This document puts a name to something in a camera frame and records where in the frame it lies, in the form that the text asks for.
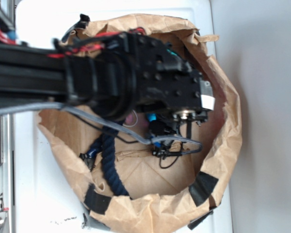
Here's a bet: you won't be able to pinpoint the navy blue rope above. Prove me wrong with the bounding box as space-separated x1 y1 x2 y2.
85 133 131 198

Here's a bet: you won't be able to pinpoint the black tape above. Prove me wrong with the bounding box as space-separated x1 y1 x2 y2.
61 14 90 43
189 171 219 207
83 183 112 215

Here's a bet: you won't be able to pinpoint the red wires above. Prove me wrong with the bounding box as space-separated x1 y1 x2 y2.
46 27 146 59

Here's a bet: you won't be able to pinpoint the grey cable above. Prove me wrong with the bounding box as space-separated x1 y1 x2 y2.
0 100 203 154

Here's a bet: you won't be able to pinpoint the black tape bottom right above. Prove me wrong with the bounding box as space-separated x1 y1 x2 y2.
189 171 219 207

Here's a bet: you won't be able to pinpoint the blue rubber ball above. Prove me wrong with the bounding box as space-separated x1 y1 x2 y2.
146 113 157 122

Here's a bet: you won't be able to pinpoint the black tape bottom left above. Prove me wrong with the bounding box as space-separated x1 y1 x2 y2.
83 183 112 215

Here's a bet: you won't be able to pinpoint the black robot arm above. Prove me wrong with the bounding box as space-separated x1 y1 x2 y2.
0 32 215 121

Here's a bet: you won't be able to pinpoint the aluminium frame rail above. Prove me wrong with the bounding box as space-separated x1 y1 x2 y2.
0 115 16 233

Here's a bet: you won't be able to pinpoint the brown paper bag bin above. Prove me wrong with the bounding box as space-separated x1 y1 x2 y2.
37 14 242 233

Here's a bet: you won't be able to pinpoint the black tape top left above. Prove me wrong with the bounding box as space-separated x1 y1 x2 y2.
61 14 90 43

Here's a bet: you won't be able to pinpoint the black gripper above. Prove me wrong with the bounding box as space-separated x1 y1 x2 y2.
126 33 215 117

